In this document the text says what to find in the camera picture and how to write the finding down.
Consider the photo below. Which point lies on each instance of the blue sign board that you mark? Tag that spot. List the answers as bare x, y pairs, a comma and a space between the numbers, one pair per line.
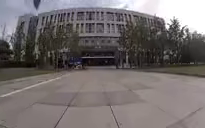
75, 61

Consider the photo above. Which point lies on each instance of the large curved grey building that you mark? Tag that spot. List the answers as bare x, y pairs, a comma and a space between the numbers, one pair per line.
96, 26

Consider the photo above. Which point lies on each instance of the row of trees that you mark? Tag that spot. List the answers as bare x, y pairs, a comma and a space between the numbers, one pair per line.
163, 43
46, 46

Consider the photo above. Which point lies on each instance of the dark hedge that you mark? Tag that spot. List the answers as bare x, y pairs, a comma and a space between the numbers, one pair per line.
10, 64

